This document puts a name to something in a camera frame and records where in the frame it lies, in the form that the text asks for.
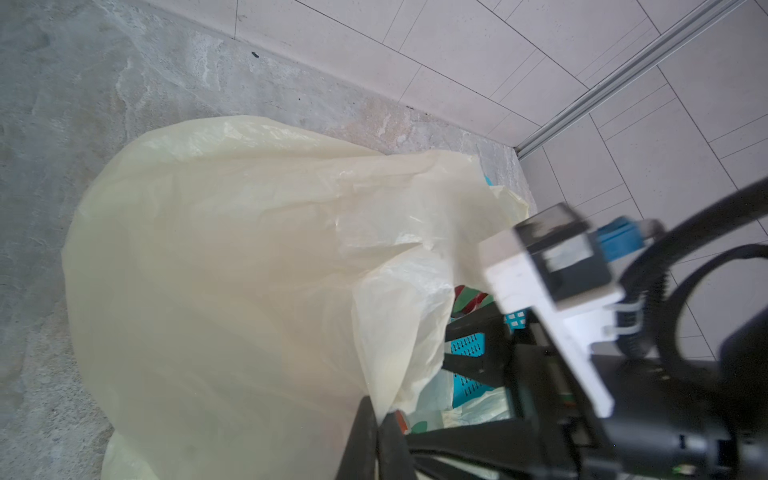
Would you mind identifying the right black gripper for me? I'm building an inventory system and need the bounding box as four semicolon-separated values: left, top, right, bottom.
405;299;768;480

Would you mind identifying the teal plastic basket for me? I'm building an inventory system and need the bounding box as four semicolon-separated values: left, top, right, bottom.
444;301;528;408

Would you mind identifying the pale yellow plastic bag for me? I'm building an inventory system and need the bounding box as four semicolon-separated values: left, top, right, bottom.
62;116;529;479

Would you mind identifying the red dragon fruit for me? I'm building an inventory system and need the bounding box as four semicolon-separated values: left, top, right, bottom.
451;285;494;319

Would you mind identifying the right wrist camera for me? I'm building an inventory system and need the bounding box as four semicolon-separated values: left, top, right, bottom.
479;203;665;418

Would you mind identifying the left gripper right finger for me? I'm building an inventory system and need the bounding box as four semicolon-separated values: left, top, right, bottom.
376;413;418;480

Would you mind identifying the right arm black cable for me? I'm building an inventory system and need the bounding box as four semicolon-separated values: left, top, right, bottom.
617;177;768;385

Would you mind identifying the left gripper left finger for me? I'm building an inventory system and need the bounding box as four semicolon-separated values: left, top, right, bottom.
335;396;378;480

